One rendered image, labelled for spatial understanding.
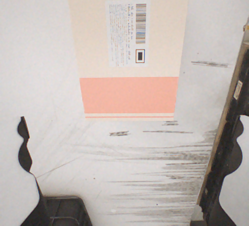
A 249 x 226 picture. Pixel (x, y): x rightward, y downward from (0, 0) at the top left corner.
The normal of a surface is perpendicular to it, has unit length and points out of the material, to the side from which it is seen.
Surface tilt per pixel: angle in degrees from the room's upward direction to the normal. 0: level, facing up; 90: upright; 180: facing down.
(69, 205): 90
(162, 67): 0
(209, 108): 0
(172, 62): 0
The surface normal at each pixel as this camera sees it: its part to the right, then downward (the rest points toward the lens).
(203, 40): -0.03, 0.49
